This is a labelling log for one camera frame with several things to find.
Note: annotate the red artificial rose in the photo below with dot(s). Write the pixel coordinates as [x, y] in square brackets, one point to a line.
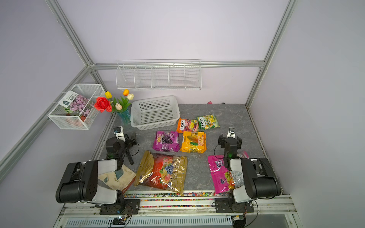
[103, 104]

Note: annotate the green circuit board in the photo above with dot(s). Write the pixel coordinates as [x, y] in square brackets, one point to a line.
[119, 221]

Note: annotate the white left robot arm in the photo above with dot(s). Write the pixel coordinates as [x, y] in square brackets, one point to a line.
[99, 181]

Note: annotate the orange Fox's candy bag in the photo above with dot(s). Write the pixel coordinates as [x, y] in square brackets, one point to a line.
[187, 125]

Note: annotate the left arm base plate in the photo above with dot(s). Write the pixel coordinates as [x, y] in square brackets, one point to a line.
[128, 207]

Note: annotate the purple grape candy bag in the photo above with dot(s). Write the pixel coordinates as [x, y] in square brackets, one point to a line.
[166, 142]

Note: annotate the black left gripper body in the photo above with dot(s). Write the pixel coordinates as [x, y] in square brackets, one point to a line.
[128, 144]

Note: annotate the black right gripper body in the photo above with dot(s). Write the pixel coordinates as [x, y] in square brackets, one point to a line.
[223, 140]

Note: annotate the white plastic perforated basket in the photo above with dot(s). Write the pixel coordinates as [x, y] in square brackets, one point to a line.
[155, 112]

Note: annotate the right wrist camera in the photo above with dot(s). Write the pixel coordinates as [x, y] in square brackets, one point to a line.
[231, 133]

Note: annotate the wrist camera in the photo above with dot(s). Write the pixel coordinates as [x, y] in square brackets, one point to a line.
[118, 132]
[231, 133]

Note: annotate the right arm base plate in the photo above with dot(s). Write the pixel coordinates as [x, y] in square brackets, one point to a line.
[227, 205]

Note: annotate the purple flower seed packet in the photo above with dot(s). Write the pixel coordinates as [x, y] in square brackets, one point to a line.
[74, 103]

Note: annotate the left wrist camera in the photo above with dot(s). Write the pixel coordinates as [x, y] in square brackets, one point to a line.
[118, 132]

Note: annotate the large gold red candy bag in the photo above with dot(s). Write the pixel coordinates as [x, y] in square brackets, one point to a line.
[161, 171]

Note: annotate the white wire side basket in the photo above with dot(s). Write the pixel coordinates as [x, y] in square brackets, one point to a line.
[67, 121]

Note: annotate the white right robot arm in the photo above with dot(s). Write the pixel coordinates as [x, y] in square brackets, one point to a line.
[259, 179]

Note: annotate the pink fruit candy bag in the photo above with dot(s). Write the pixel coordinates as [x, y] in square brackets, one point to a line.
[223, 179]

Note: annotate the green Fox's candy bag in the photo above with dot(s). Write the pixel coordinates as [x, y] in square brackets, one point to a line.
[208, 122]

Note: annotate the tulips in teal vase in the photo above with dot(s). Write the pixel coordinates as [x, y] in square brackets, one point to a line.
[121, 105]

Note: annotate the yellow mango candy bag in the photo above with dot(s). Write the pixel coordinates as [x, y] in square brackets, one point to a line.
[193, 142]

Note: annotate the white wire wall shelf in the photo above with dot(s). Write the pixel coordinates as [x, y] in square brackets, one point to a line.
[159, 74]

